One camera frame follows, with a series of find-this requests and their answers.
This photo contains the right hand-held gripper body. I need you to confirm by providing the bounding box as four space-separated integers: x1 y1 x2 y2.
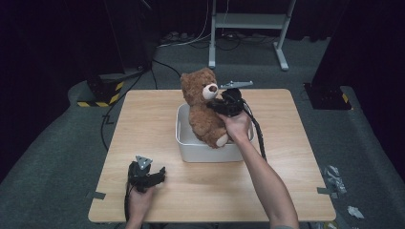
219 80 255 117

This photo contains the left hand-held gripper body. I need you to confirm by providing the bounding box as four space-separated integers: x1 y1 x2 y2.
126 155 158 194

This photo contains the brown teddy bear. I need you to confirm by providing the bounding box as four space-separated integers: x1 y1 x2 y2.
180 67 231 150

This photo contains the white plastic bin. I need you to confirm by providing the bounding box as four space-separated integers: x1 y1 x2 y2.
175 102 256 164

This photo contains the person's left hand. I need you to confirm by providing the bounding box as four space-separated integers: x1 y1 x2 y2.
125 186 157 223

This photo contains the person's right hand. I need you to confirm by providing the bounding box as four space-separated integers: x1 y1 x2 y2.
219 109 253 145

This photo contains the power strip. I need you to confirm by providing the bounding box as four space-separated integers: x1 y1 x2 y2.
160 31 194 45

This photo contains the white metal stand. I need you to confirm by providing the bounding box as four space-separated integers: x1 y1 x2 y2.
207 0 298 72

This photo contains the black stand base striped tape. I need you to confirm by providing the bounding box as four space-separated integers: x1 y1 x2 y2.
76 73 126 108
303 82 353 112

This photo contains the crumpled grey tape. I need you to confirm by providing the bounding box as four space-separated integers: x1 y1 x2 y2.
323 164 348 196

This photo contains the crumpled white paper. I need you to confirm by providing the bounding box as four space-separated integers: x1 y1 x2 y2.
346 205 365 220

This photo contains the left hand-held gripper cable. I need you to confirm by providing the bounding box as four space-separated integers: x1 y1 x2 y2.
123 182 132 224

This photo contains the hand-held gripper cable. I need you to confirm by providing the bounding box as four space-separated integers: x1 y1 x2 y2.
242 98 267 162
123 182 132 224

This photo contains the right hand-held gripper cable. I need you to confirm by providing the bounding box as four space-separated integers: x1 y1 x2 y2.
242 98 267 162

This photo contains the white floor cable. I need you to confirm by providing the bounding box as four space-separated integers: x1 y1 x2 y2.
157 0 213 50

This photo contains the black floor cable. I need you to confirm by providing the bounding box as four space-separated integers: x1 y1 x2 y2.
100 58 187 152

